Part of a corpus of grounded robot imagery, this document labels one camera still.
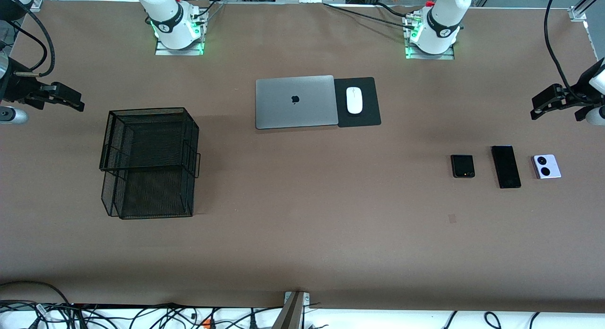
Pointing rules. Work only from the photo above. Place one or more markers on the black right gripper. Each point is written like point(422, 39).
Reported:
point(15, 87)

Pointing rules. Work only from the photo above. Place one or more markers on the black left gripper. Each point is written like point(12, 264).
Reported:
point(581, 93)

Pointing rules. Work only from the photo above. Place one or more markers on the lavender flip phone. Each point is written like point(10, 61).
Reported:
point(547, 167)

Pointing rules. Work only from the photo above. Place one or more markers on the black slab phone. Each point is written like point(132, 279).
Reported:
point(505, 167)

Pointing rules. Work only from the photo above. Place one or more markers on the black flip phone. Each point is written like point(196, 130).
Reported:
point(462, 166)

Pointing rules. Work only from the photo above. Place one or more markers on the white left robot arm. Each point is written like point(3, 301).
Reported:
point(444, 17)

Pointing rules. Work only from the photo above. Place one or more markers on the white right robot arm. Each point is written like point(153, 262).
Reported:
point(172, 21)

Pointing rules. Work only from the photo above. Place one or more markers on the black mouse pad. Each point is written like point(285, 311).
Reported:
point(371, 102)

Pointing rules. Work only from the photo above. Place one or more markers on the white computer mouse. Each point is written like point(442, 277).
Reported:
point(354, 100)

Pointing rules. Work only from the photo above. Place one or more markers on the silver laptop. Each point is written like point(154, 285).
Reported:
point(283, 107)

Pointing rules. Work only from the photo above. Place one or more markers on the aluminium frame rail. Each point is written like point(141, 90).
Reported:
point(40, 1)
point(577, 12)

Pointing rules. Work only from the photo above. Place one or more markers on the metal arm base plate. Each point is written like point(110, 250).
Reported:
point(446, 56)
point(189, 51)

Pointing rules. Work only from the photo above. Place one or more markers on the metal post with bracket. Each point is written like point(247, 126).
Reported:
point(290, 312)

